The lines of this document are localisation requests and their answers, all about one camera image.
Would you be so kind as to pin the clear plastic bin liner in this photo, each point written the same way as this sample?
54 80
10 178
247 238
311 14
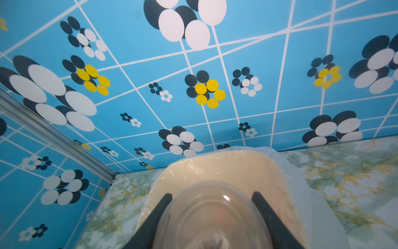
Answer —
324 228

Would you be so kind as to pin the aluminium frame post left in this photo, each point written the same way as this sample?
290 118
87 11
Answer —
23 115

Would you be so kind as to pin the cream plastic trash bin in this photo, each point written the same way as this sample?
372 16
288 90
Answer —
260 170

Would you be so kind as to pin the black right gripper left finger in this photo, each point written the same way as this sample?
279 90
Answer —
144 237

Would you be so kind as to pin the clear jar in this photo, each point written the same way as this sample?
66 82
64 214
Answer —
212 215

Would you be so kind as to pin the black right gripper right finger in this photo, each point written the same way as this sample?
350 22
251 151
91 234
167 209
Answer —
281 237

